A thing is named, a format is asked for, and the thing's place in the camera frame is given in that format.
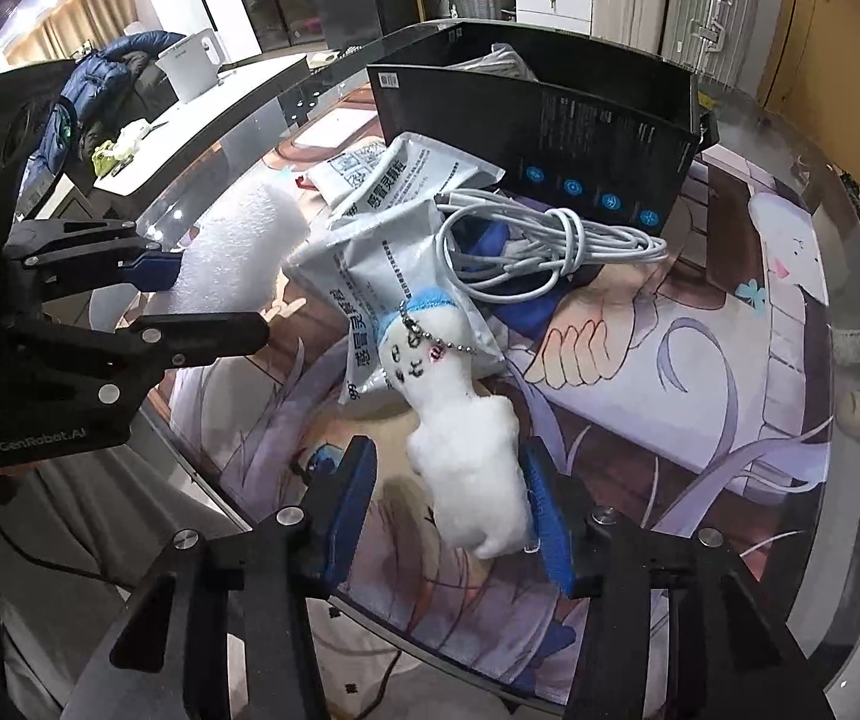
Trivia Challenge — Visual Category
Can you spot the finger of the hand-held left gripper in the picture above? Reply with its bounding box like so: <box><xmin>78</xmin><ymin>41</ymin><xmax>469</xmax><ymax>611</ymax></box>
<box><xmin>1</xmin><ymin>311</ymin><xmax>272</xmax><ymax>392</ymax></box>
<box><xmin>2</xmin><ymin>217</ymin><xmax>181</xmax><ymax>302</ymax></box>

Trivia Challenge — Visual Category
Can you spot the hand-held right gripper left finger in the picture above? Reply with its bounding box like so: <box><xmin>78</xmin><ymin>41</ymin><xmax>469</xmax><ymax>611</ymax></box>
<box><xmin>62</xmin><ymin>435</ymin><xmax>380</xmax><ymax>720</ymax></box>

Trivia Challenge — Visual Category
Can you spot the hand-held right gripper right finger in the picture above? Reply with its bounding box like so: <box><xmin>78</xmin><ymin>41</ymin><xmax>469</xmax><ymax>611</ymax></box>
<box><xmin>523</xmin><ymin>439</ymin><xmax>837</xmax><ymax>720</ymax></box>

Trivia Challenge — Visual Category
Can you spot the white foam block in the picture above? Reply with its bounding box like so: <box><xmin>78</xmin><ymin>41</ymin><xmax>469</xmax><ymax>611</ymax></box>
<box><xmin>155</xmin><ymin>180</ymin><xmax>308</xmax><ymax>316</ymax></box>

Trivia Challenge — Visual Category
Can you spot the white plush toy blue cap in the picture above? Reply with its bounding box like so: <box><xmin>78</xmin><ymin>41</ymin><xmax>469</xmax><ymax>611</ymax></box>
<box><xmin>376</xmin><ymin>286</ymin><xmax>537</xmax><ymax>560</ymax></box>

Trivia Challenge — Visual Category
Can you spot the white cable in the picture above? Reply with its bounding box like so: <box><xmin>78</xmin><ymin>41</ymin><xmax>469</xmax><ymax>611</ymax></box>
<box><xmin>433</xmin><ymin>191</ymin><xmax>669</xmax><ymax>310</ymax></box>

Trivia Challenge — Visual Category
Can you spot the black cardboard box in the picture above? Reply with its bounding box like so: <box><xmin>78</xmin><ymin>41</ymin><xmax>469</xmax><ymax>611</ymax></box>
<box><xmin>365</xmin><ymin>19</ymin><xmax>717</xmax><ymax>238</ymax></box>

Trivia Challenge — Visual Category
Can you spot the green white plush toy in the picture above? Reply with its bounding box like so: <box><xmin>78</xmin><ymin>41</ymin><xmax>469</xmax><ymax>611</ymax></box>
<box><xmin>92</xmin><ymin>120</ymin><xmax>153</xmax><ymax>178</ymax></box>

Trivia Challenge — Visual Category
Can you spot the white grey side table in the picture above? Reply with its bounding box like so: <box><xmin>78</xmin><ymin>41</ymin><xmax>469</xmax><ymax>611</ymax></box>
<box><xmin>47</xmin><ymin>52</ymin><xmax>312</xmax><ymax>200</ymax></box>

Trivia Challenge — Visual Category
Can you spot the printed cartoon desk mat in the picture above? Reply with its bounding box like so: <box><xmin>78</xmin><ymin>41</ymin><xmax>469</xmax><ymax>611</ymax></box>
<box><xmin>163</xmin><ymin>101</ymin><xmax>833</xmax><ymax>698</ymax></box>

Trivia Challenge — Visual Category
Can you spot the blue down jacket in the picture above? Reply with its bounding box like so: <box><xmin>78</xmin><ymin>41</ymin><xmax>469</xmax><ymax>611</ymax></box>
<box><xmin>28</xmin><ymin>31</ymin><xmax>188</xmax><ymax>182</ymax></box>

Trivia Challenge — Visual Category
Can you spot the white electric kettle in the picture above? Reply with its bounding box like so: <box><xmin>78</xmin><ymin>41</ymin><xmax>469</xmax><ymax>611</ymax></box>
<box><xmin>155</xmin><ymin>30</ymin><xmax>221</xmax><ymax>104</ymax></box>

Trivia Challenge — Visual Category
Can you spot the beige curtain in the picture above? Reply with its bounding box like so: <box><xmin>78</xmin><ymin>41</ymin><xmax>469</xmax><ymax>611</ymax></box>
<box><xmin>5</xmin><ymin>0</ymin><xmax>140</xmax><ymax>68</ymax></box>

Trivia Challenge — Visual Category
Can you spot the glass door cabinet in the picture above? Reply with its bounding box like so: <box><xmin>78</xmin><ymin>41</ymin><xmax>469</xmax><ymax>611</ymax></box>
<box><xmin>188</xmin><ymin>0</ymin><xmax>326</xmax><ymax>62</ymax></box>

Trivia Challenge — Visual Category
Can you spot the white plastic bag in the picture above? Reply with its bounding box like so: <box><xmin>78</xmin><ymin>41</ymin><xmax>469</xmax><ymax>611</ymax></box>
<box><xmin>460</xmin><ymin>43</ymin><xmax>540</xmax><ymax>83</ymax></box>

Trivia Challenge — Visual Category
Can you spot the silver suitcase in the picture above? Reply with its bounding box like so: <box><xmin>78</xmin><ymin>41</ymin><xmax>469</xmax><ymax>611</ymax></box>
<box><xmin>661</xmin><ymin>0</ymin><xmax>761</xmax><ymax>88</ymax></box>

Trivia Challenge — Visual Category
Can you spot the wooden door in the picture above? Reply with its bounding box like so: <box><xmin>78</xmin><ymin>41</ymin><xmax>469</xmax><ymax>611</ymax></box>
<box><xmin>756</xmin><ymin>0</ymin><xmax>860</xmax><ymax>196</ymax></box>

